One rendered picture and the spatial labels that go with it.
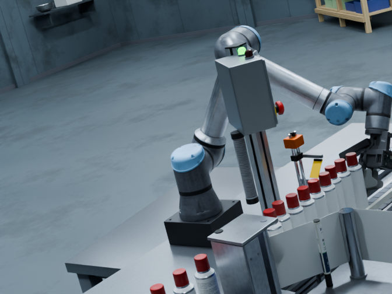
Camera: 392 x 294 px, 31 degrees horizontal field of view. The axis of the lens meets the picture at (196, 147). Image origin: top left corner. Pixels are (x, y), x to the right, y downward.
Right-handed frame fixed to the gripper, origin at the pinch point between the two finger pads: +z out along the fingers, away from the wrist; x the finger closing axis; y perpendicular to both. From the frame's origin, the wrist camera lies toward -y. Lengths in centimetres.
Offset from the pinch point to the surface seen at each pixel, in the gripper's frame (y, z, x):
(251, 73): -1, -25, -59
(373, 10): -421, -294, 651
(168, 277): -42, 34, -38
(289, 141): -7.2, -11.6, -31.1
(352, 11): -469, -304, 671
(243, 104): -3, -17, -58
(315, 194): 1.8, 3.0, -28.1
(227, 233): 8, 16, -70
